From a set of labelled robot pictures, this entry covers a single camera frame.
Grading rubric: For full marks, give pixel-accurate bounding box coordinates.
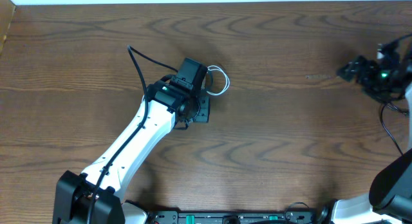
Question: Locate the white usb cable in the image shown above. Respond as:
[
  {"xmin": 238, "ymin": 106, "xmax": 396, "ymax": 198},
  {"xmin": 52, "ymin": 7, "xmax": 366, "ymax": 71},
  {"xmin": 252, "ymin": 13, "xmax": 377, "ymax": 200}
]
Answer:
[{"xmin": 205, "ymin": 65, "xmax": 231, "ymax": 97}]

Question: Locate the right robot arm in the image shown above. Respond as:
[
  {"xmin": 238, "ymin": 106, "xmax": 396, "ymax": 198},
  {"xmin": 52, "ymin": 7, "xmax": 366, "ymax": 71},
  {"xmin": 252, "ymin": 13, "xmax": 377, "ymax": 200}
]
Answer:
[{"xmin": 317, "ymin": 37, "xmax": 411, "ymax": 223}]

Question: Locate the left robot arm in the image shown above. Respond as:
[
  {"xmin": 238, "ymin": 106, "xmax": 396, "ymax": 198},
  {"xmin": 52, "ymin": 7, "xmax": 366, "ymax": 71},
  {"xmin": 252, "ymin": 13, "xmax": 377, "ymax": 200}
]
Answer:
[{"xmin": 52, "ymin": 58, "xmax": 210, "ymax": 224}]

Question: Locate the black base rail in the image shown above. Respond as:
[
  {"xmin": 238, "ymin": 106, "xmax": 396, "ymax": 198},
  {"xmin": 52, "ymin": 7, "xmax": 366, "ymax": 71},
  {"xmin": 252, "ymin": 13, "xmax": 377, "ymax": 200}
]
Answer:
[{"xmin": 145, "ymin": 203, "xmax": 323, "ymax": 224}]

